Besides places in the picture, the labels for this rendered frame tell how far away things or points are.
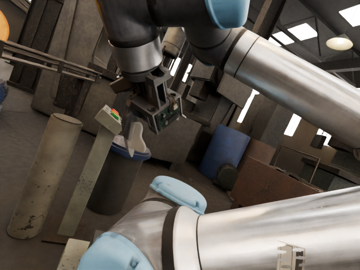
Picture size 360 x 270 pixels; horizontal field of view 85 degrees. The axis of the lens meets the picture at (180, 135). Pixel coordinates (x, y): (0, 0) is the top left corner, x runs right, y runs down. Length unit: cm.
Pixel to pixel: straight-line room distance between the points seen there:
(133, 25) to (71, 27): 284
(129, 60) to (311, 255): 30
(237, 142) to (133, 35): 299
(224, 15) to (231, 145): 299
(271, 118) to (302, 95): 435
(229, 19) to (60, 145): 77
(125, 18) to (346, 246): 32
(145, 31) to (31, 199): 84
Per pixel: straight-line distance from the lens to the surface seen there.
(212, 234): 24
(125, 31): 29
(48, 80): 312
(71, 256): 61
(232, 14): 25
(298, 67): 35
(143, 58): 31
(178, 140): 256
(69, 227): 110
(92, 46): 298
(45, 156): 92
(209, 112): 384
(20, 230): 108
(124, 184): 125
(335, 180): 461
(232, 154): 322
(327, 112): 36
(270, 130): 475
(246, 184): 233
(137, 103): 37
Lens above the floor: 71
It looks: 5 degrees down
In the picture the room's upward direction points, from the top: 24 degrees clockwise
